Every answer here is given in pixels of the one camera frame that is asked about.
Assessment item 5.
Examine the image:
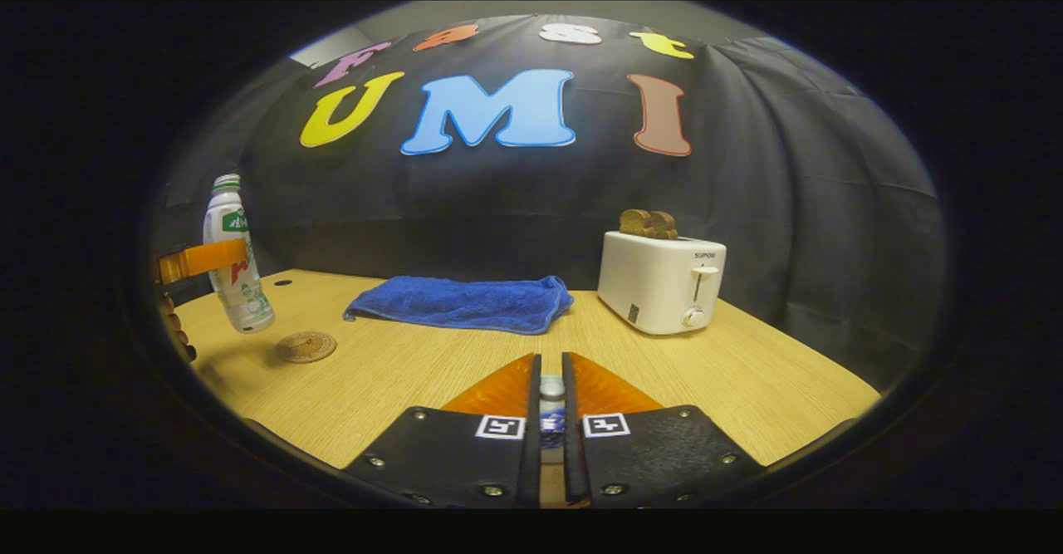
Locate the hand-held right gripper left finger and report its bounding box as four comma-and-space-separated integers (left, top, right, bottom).
343, 353, 542, 509

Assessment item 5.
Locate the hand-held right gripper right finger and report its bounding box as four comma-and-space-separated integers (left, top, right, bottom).
562, 351, 765, 509

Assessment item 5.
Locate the white plastic water bottle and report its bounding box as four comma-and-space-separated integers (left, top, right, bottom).
203, 174, 275, 335

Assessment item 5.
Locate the round wooden coaster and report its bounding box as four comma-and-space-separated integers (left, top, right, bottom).
276, 331, 338, 364

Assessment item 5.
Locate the blue towel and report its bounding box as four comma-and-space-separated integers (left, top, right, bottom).
343, 276, 575, 336

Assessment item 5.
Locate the white toaster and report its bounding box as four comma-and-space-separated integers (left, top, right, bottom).
597, 231, 727, 336

